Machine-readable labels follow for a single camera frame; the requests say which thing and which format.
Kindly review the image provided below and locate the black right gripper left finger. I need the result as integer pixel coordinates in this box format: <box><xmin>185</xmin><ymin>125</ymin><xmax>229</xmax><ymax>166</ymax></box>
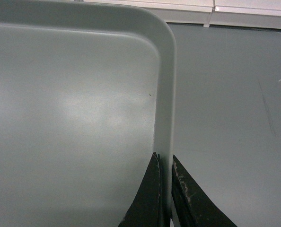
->
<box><xmin>119</xmin><ymin>152</ymin><xmax>162</xmax><ymax>227</ymax></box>

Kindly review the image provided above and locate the white bottom shelf board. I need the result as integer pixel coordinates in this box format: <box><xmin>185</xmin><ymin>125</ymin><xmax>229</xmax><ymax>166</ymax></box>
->
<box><xmin>102</xmin><ymin>0</ymin><xmax>281</xmax><ymax>29</ymax></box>

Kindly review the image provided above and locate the grey silver serving tray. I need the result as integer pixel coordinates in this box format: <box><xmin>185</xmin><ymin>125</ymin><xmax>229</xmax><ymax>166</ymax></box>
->
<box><xmin>0</xmin><ymin>0</ymin><xmax>176</xmax><ymax>227</ymax></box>

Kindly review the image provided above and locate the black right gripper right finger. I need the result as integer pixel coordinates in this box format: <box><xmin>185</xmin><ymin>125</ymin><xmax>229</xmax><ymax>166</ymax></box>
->
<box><xmin>172</xmin><ymin>156</ymin><xmax>236</xmax><ymax>227</ymax></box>

